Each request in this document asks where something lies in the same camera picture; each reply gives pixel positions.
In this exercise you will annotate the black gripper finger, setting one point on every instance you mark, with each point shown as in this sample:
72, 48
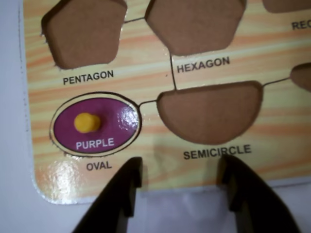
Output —
116, 201
255, 206

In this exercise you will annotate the wooden shapes puzzle board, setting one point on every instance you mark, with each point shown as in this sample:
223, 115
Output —
155, 72

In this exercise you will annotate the purple oval piece yellow pin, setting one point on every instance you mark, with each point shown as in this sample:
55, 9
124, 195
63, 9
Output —
109, 116

